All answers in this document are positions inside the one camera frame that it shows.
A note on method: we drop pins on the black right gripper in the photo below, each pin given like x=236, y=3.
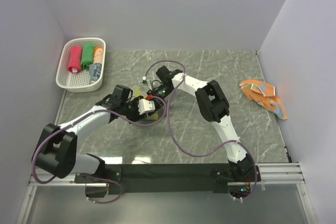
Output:
x=152, y=93

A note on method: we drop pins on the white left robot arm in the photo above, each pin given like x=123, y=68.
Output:
x=56, y=151

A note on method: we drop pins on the orange patterned towel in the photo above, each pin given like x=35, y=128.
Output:
x=264, y=94

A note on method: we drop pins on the pink rolled towel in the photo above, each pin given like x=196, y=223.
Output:
x=74, y=60

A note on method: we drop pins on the blue patterned rolled towel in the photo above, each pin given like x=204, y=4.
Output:
x=95, y=72

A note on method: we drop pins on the aluminium rail frame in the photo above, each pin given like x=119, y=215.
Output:
x=282, y=191

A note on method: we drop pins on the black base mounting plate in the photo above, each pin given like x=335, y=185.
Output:
x=167, y=178

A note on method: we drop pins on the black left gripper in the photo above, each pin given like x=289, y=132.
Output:
x=136, y=117

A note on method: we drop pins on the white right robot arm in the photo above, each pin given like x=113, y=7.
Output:
x=214, y=108

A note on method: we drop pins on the green rolled towel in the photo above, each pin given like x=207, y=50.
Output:
x=87, y=56

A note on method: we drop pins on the white plastic basket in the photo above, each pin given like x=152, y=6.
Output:
x=78, y=82

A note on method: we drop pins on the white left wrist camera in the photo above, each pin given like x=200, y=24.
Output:
x=146, y=106

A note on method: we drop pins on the orange rolled towel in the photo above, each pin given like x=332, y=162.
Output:
x=98, y=55

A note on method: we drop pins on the grey yellow frog towel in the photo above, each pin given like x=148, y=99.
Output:
x=142, y=91

